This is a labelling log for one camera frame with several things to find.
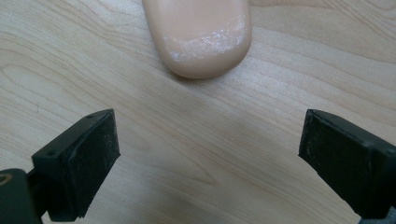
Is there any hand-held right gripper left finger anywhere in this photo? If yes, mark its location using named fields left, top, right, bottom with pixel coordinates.
left=27, top=108, right=121, bottom=223

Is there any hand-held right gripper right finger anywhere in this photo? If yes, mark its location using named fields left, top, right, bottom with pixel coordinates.
left=298, top=108, right=396, bottom=220

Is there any peach soap bar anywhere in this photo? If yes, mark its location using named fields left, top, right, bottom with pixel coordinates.
left=142, top=0, right=253, bottom=79

